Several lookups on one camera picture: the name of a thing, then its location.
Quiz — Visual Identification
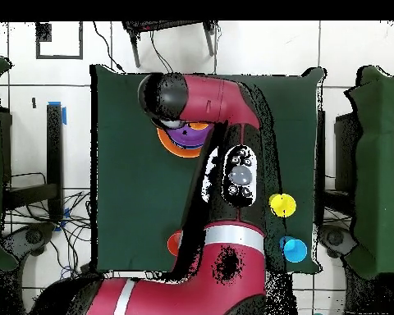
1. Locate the bundle of cables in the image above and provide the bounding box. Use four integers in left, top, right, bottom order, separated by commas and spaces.
2, 189, 93, 283

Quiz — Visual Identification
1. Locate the thin black cable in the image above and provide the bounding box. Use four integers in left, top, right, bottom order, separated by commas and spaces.
92, 21, 126, 74

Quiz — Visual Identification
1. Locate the grey square frame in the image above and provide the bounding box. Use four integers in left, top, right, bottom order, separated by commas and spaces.
35, 21, 84, 61

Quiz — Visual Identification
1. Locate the black floor base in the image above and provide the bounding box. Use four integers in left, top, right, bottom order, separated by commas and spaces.
1, 222, 55, 257
318, 224, 359, 260

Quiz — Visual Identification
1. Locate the red cup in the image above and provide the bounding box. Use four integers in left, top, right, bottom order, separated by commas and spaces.
166, 229, 184, 257

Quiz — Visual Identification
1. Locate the large orange bowl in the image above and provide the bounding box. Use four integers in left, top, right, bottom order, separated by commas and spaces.
156, 126, 204, 159

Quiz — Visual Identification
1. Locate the blue tape strip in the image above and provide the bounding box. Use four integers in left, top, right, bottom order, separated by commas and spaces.
47, 101, 67, 126

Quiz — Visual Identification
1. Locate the dark green tablecloth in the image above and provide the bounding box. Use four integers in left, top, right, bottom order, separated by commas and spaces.
89, 64, 326, 275

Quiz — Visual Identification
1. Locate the purple bowl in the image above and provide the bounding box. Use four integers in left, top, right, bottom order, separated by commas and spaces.
163, 122, 214, 148

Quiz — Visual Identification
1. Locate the blue cup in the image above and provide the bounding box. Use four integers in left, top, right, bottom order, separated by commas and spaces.
279, 235, 309, 264

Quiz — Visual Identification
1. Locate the black metal stand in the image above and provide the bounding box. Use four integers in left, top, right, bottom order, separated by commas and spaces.
121, 21, 218, 68

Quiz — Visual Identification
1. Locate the yellow cup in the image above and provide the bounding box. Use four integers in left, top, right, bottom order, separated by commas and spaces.
268, 193, 297, 218

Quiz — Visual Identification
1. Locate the black table frame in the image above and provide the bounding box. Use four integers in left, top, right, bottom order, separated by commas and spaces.
333, 112, 362, 198
2, 103, 64, 221

